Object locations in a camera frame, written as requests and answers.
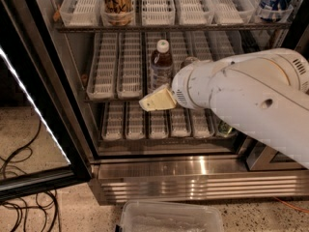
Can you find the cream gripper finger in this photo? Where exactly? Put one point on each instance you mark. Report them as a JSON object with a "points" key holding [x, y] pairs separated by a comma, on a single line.
{"points": [[160, 99]]}

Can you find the tea bottle with white cap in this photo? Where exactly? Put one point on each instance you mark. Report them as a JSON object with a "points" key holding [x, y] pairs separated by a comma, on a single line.
{"points": [[161, 65]]}

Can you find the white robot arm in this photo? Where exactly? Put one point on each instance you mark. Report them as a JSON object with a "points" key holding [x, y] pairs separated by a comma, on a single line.
{"points": [[262, 94]]}

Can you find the stainless steel fridge cabinet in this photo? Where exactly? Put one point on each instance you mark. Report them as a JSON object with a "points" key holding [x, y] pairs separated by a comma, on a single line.
{"points": [[116, 64]]}

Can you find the open fridge glass door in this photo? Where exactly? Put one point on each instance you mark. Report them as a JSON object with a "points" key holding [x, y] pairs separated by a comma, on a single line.
{"points": [[29, 62]]}

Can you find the gold beverage can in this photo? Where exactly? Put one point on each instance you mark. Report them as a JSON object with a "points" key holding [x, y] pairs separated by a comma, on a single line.
{"points": [[188, 60]]}

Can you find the brown patterned tall can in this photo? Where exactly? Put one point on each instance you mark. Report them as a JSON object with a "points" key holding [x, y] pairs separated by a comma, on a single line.
{"points": [[116, 12]]}

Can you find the clear plastic storage bin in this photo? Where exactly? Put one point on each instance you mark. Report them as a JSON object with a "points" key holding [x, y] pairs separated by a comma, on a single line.
{"points": [[154, 216]]}

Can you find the middle wire shelf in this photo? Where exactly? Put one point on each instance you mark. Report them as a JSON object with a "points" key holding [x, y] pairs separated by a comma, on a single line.
{"points": [[87, 99]]}

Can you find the top wire shelf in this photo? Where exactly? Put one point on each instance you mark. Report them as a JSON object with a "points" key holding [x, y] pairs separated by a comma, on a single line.
{"points": [[174, 28]]}

